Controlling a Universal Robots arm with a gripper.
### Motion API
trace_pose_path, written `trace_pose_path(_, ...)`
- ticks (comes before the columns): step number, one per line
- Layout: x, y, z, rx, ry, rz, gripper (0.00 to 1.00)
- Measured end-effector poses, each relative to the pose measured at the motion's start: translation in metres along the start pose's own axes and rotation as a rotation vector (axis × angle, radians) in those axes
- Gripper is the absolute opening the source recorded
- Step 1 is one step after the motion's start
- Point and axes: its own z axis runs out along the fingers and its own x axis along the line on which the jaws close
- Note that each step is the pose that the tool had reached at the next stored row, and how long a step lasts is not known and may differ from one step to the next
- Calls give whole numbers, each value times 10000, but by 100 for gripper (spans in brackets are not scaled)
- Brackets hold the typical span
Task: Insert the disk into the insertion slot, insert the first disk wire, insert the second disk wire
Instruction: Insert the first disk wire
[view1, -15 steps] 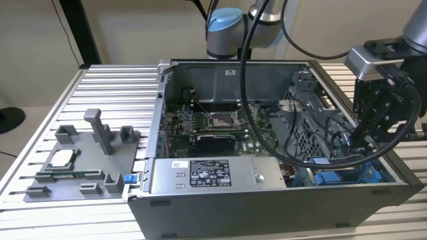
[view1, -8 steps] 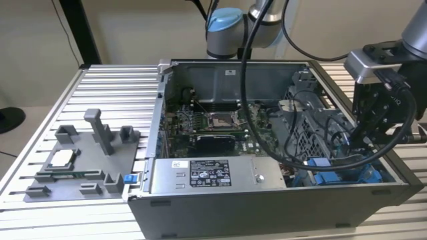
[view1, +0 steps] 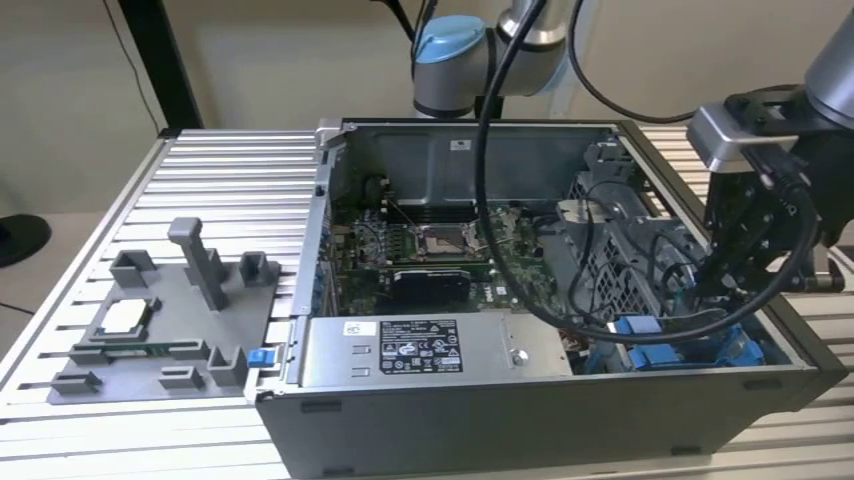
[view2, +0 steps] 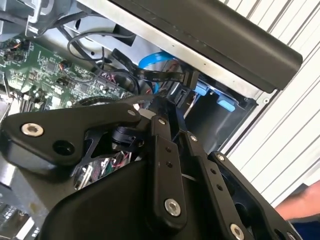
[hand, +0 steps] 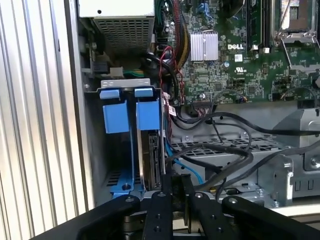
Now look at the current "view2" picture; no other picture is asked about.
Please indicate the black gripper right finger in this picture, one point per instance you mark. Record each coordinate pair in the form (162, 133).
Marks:
(212, 180)

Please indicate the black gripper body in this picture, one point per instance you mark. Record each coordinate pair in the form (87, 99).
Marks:
(112, 205)

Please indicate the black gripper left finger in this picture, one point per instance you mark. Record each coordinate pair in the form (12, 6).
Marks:
(50, 140)

